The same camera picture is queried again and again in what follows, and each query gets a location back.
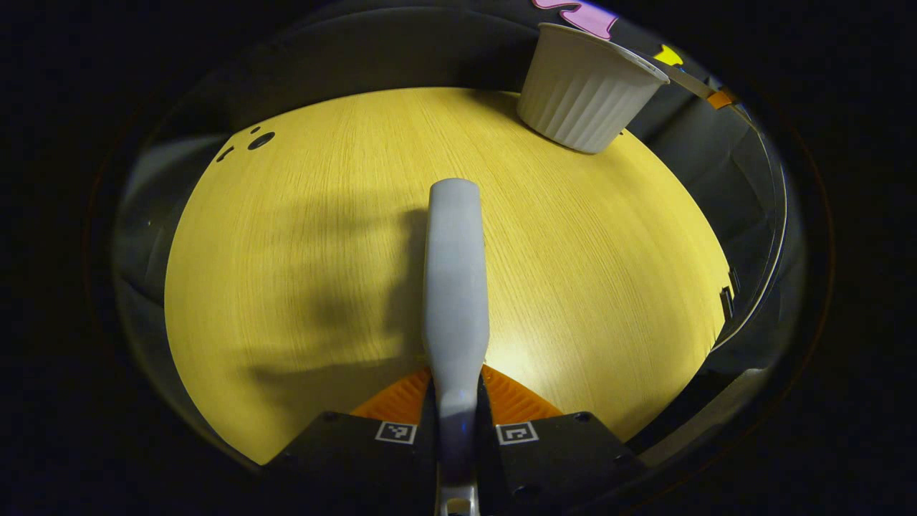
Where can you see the small grey broom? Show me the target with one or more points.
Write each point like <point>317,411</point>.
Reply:
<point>456,287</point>

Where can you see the grey ribbed garbage bin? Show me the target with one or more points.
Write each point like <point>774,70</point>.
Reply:
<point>584,93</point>

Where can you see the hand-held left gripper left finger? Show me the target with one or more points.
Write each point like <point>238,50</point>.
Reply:
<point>401,466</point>

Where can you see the black backdrop cloth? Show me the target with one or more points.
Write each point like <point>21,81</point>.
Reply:
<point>401,50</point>

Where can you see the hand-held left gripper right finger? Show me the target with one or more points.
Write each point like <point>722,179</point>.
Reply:
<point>523,466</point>

